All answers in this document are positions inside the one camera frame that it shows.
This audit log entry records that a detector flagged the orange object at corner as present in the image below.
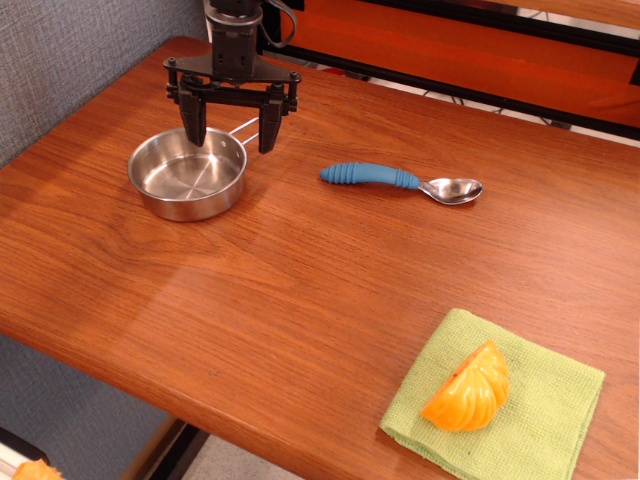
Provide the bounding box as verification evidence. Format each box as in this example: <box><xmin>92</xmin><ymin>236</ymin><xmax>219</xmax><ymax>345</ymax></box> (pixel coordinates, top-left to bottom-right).
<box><xmin>12</xmin><ymin>460</ymin><xmax>63</xmax><ymax>480</ymax></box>

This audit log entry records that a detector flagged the green folded cloth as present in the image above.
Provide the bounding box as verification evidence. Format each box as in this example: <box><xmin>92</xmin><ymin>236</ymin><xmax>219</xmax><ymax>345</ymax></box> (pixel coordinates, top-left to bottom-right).
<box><xmin>380</xmin><ymin>309</ymin><xmax>605</xmax><ymax>479</ymax></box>

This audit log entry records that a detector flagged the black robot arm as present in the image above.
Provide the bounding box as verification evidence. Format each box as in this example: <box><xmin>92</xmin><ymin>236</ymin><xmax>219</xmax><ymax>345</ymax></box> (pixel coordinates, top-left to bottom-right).
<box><xmin>164</xmin><ymin>1</ymin><xmax>302</xmax><ymax>154</ymax></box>

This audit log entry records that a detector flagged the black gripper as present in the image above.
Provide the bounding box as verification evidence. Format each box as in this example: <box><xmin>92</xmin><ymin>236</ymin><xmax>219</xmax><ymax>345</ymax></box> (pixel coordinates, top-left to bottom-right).
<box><xmin>164</xmin><ymin>17</ymin><xmax>301</xmax><ymax>154</ymax></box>

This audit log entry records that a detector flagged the blue handled metal spoon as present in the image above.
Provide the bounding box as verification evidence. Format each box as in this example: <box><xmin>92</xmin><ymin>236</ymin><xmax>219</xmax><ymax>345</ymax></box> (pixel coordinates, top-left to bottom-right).
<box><xmin>320</xmin><ymin>162</ymin><xmax>484</xmax><ymax>206</ymax></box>

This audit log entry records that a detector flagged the silver steel pan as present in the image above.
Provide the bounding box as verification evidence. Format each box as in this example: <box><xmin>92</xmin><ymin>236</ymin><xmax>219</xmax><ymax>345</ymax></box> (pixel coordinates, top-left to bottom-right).
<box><xmin>128</xmin><ymin>118</ymin><xmax>258</xmax><ymax>222</ymax></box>

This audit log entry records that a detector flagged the orange plastic fruit slice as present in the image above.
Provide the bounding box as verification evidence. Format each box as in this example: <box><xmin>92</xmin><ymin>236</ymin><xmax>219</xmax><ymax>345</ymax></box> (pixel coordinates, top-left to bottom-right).
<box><xmin>420</xmin><ymin>340</ymin><xmax>510</xmax><ymax>432</ymax></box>

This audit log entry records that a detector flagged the orange panel black frame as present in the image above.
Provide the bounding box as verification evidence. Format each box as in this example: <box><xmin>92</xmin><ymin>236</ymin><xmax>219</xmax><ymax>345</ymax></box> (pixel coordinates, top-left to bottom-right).
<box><xmin>275</xmin><ymin>1</ymin><xmax>639</xmax><ymax>139</ymax></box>

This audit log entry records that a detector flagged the wooden table leg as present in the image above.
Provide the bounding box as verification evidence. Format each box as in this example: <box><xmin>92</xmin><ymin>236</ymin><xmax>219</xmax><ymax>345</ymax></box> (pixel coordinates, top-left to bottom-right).
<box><xmin>120</xmin><ymin>416</ymin><xmax>209</xmax><ymax>479</ymax></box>

